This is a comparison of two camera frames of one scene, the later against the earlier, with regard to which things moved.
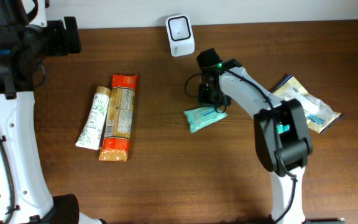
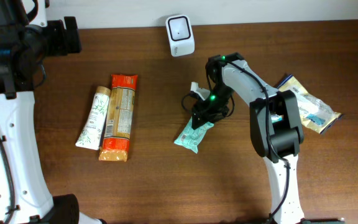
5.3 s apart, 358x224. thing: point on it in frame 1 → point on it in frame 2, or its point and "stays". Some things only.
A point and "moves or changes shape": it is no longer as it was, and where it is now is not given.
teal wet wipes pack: [200, 117] moves or changes shape
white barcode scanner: [181, 35] stays
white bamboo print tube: [89, 135] stays
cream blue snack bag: [321, 115] stays
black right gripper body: [212, 98] → [215, 102]
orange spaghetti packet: [120, 121] stays
